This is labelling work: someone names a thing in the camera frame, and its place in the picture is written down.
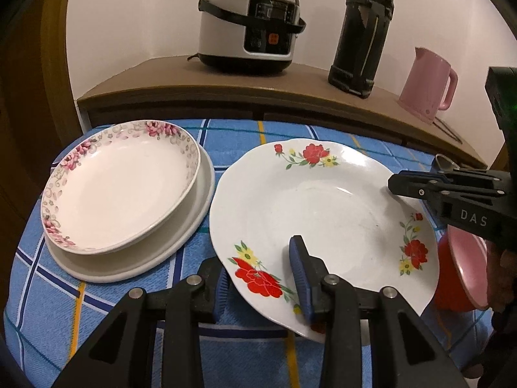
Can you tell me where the wooden door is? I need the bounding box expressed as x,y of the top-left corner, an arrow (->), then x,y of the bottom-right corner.
0,0 -> 84,211

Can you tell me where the pink plastic bowl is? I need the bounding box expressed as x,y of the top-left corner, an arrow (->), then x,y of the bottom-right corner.
433,226 -> 488,313

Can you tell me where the black thermos flask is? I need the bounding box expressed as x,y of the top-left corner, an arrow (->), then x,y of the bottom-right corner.
328,0 -> 394,99

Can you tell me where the pink floral deep plate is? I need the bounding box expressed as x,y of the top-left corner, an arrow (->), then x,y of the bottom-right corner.
40,120 -> 201,256

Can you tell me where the blue checked tablecloth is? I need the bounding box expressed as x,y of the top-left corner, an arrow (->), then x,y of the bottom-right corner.
3,118 -> 496,388

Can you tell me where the brown wooden cabinet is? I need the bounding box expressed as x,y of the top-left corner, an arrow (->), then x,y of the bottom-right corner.
77,56 -> 486,168

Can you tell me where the black kettle cable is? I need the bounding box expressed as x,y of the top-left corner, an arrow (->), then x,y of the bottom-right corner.
432,115 -> 464,145

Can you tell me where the person's right hand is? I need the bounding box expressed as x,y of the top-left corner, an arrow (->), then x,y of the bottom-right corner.
466,242 -> 516,387

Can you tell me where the stainless steel bowl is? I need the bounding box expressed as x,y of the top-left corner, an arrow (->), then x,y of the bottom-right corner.
430,153 -> 460,173

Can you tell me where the white rice cooker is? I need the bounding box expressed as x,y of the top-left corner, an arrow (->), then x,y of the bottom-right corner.
196,0 -> 306,75

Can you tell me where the plain white plate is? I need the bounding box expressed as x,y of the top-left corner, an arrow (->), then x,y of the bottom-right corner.
45,148 -> 216,284

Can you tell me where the red floral white plate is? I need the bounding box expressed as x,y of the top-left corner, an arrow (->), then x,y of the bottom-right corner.
209,138 -> 439,341

